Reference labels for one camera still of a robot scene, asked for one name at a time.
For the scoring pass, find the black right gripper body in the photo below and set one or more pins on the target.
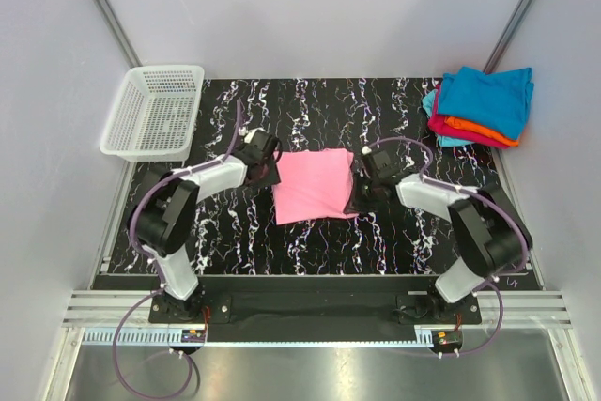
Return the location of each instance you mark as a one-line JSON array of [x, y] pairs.
[[365, 187]]

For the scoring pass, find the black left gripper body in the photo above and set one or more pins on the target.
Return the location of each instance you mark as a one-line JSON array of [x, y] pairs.
[[269, 176]]

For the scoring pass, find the pink t shirt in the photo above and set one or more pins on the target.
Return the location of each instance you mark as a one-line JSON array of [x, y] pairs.
[[314, 185]]

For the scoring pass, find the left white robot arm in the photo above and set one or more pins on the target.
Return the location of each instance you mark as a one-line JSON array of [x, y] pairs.
[[162, 219]]

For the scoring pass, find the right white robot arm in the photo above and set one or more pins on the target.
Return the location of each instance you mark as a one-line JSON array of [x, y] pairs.
[[490, 235]]

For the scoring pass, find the black marbled table mat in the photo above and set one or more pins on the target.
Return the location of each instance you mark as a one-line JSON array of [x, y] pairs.
[[235, 233]]

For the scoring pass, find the magenta folded t shirt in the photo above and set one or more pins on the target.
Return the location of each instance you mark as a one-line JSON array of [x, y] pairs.
[[436, 124]]

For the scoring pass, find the cyan folded t shirt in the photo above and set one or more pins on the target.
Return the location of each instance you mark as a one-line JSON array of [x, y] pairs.
[[428, 104]]

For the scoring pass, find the orange folded t shirt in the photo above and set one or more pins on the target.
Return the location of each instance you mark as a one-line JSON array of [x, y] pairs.
[[483, 133]]

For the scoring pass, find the white plastic basket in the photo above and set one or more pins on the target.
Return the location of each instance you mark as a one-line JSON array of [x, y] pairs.
[[153, 114]]

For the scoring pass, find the blue folded t shirt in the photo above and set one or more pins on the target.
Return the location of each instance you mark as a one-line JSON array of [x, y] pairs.
[[499, 101]]

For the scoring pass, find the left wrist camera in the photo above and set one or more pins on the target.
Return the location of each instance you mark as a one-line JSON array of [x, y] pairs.
[[258, 141]]

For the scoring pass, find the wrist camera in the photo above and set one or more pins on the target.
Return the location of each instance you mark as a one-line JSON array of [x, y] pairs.
[[379, 165], [258, 141]]

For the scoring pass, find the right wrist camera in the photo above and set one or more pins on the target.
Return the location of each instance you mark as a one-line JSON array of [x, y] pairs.
[[379, 165]]

